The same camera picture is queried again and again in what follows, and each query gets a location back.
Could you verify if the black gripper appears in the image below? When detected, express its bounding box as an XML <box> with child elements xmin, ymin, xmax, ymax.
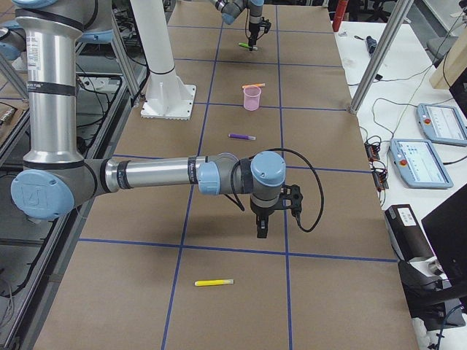
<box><xmin>250</xmin><ymin>202</ymin><xmax>275</xmax><ymax>238</ymax></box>
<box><xmin>248</xmin><ymin>15</ymin><xmax>262</xmax><ymax>52</ymax></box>

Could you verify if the green marker pen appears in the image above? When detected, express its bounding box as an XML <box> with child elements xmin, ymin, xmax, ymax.
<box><xmin>238</xmin><ymin>42</ymin><xmax>258</xmax><ymax>51</ymax></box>

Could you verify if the orange marker pen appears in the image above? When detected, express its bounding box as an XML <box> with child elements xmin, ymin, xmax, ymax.
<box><xmin>242</xmin><ymin>83</ymin><xmax>266</xmax><ymax>89</ymax></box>

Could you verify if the yellow marker pen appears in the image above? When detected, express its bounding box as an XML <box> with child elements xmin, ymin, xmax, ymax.
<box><xmin>194</xmin><ymin>279</ymin><xmax>234</xmax><ymax>287</ymax></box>

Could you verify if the purple marker pen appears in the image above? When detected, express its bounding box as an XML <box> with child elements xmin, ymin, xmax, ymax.
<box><xmin>228</xmin><ymin>133</ymin><xmax>256</xmax><ymax>141</ymax></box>

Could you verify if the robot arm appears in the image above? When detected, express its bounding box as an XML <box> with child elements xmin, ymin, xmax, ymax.
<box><xmin>210</xmin><ymin>0</ymin><xmax>270</xmax><ymax>51</ymax></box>
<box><xmin>11</xmin><ymin>1</ymin><xmax>286</xmax><ymax>238</ymax></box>

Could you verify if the pink mesh pen holder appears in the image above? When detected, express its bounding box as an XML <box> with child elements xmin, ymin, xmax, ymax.
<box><xmin>243</xmin><ymin>86</ymin><xmax>262</xmax><ymax>111</ymax></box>

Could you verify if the red fire extinguisher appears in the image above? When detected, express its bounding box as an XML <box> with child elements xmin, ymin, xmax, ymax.
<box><xmin>332</xmin><ymin>0</ymin><xmax>348</xmax><ymax>33</ymax></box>

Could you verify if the black computer box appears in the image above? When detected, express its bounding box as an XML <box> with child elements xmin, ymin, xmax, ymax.
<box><xmin>385</xmin><ymin>204</ymin><xmax>433</xmax><ymax>262</ymax></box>

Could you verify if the near teach pendant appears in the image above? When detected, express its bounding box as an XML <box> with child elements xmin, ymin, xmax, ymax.
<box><xmin>390</xmin><ymin>139</ymin><xmax>454</xmax><ymax>190</ymax></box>

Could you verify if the teach pendant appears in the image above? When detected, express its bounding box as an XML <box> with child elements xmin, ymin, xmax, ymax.
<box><xmin>417</xmin><ymin>104</ymin><xmax>466</xmax><ymax>147</ymax></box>
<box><xmin>390</xmin><ymin>139</ymin><xmax>454</xmax><ymax>190</ymax></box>

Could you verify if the black monitor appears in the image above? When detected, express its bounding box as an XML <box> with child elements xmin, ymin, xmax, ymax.
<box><xmin>422</xmin><ymin>186</ymin><xmax>466</xmax><ymax>284</ymax></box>

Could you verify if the far teach pendant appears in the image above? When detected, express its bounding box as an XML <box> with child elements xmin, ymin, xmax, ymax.
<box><xmin>417</xmin><ymin>104</ymin><xmax>466</xmax><ymax>147</ymax></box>

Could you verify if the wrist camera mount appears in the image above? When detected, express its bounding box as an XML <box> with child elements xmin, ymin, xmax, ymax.
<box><xmin>260</xmin><ymin>17</ymin><xmax>271</xmax><ymax>34</ymax></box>
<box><xmin>274</xmin><ymin>184</ymin><xmax>303</xmax><ymax>221</ymax></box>

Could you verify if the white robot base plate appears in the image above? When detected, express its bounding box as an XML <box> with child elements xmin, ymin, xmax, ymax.
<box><xmin>134</xmin><ymin>1</ymin><xmax>196</xmax><ymax>120</ymax></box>

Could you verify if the aluminium frame post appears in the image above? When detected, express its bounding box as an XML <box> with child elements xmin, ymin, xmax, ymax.
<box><xmin>348</xmin><ymin>0</ymin><xmax>414</xmax><ymax>114</ymax></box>

